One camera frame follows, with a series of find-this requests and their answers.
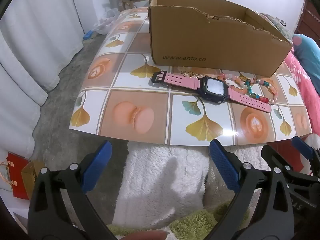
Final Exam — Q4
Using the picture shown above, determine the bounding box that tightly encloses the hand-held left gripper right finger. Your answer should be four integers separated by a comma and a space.
207, 139, 295, 240

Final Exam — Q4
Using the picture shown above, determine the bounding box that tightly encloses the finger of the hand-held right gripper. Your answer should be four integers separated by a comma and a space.
291, 135, 320, 172
261, 144, 300, 174

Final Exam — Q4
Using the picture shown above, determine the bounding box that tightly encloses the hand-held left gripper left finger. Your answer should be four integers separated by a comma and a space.
28, 140, 118, 240

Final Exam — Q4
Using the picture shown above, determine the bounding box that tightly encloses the pink strap digital watch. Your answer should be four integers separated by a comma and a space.
151, 71, 272, 114

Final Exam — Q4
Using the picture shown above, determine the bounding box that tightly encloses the orange pink bead bracelet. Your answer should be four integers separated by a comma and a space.
217, 72, 253, 97

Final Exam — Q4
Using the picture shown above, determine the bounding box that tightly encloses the brown cardboard box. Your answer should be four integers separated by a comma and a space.
147, 0, 293, 77

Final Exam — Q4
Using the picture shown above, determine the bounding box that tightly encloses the person's left hand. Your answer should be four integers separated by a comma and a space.
117, 231, 168, 240

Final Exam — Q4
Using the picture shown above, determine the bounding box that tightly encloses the white fluffy blanket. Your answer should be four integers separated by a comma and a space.
112, 134, 320, 227

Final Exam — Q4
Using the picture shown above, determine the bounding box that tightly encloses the pink floral blanket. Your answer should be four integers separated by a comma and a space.
284, 51, 320, 135

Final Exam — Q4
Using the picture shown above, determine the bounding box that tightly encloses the green shaggy rug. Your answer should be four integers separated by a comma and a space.
107, 201, 250, 240

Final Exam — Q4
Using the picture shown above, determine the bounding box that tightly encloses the gold brown gift bag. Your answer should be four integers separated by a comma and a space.
21, 160, 45, 200

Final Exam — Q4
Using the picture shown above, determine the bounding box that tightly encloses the red gift bag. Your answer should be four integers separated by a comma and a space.
0, 152, 30, 200

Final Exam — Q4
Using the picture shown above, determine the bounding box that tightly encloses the teal plush pillow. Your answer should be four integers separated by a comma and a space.
292, 34, 320, 93

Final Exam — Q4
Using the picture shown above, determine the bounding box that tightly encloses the brown wooden door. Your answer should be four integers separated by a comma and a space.
294, 0, 320, 45

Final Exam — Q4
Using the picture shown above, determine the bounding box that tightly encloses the grey patterned bedding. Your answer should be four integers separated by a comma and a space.
259, 12, 294, 42

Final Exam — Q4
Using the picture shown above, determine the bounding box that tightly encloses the white curtain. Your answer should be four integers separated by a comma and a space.
0, 0, 84, 155

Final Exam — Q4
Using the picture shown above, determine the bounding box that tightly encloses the clear plastic bag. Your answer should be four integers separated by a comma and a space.
94, 9, 120, 34

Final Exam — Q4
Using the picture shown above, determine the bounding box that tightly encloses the multicolour glass bead bracelet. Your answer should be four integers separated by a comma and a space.
241, 78, 270, 105

